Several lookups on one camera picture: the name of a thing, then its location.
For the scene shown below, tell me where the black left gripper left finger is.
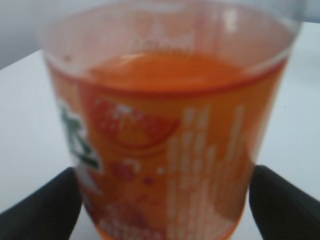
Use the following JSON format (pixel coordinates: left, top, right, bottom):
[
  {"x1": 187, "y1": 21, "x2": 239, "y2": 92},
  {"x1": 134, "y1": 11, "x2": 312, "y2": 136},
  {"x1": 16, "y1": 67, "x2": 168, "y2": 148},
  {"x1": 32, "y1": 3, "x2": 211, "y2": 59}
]
[{"x1": 0, "y1": 167, "x2": 83, "y2": 240}]

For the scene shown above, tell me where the orange drink plastic bottle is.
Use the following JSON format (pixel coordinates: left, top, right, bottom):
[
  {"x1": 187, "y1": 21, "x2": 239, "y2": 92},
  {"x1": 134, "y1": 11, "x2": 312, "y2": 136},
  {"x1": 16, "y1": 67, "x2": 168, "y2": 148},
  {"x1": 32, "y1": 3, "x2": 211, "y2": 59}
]
[{"x1": 36, "y1": 0, "x2": 306, "y2": 240}]

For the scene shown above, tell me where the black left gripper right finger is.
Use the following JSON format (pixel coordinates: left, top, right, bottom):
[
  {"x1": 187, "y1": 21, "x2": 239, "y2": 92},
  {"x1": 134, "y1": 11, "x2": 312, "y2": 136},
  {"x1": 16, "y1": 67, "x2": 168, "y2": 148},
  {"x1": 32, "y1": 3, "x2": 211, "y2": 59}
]
[{"x1": 249, "y1": 165, "x2": 320, "y2": 240}]

